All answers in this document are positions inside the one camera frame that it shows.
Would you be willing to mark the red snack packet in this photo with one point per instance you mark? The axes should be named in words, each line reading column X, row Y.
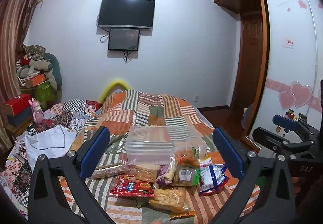
column 131, row 186

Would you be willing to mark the black wall television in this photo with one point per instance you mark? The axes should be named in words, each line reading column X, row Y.
column 126, row 13

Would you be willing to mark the orange fried snack packet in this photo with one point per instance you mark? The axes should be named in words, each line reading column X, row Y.
column 186, row 158

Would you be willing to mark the blue white snack packet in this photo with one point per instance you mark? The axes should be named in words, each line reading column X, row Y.
column 210, row 176

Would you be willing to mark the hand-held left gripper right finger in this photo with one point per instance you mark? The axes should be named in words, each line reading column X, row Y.
column 228, row 153

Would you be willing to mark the white cloth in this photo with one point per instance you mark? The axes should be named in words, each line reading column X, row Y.
column 48, row 143

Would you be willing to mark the clear cracker packet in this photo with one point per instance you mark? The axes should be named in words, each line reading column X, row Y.
column 146, row 173

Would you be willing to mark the white red paper sticker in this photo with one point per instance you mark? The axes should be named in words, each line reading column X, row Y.
column 289, row 43

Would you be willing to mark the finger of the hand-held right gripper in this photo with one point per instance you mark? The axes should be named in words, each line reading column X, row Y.
column 267, row 139
column 285, row 122

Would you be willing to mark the checkered patchwork quilt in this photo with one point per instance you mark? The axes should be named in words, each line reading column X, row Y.
column 73, row 107

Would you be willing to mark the brown striped curtain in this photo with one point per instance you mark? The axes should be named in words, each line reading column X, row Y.
column 15, row 24

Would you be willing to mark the striped patchwork blanket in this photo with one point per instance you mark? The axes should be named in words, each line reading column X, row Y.
column 151, row 105

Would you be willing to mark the dark green snack packet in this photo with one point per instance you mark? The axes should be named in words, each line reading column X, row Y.
column 141, row 202

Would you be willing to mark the small pink heart sticker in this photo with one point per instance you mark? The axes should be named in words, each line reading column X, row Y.
column 286, row 99

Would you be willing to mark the green patterned bag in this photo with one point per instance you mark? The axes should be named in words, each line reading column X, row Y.
column 44, row 95

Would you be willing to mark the small black wall monitor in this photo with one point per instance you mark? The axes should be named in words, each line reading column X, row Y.
column 123, row 39

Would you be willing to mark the green label snack packet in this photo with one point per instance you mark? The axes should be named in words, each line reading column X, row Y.
column 185, row 176

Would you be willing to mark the large pink heart sticker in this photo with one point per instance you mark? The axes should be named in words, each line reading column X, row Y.
column 301, row 93

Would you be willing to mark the white wardrobe sliding door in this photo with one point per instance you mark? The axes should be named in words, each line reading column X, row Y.
column 287, row 62

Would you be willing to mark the yellow foam tube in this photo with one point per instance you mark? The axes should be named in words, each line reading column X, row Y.
column 114, row 83

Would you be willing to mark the purple label roll packet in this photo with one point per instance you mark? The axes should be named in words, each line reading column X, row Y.
column 165, row 173

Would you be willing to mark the pink toy figure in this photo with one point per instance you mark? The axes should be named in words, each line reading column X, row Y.
column 36, row 112

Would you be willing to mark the grey bag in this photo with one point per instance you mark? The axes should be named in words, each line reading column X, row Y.
column 247, row 119

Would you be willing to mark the brown wooden door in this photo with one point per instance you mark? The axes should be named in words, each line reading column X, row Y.
column 248, row 62

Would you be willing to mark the dark blue box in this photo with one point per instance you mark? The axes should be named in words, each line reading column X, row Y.
column 20, row 116

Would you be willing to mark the white wall socket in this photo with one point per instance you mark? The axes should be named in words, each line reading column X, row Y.
column 196, row 98

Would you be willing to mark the long brown wafer packet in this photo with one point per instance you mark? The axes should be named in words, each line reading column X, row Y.
column 108, row 171

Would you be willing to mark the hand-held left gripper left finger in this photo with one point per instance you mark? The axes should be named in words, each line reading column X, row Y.
column 94, row 153

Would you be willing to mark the red box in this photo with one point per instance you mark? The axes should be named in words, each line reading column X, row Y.
column 17, row 104

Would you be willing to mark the orange cardboard box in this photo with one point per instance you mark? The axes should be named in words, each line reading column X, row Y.
column 35, row 80

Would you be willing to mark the clear plastic container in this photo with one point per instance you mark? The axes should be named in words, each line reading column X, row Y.
column 149, row 145

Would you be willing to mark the grey green plush toy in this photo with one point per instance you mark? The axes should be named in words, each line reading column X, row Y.
column 54, row 72

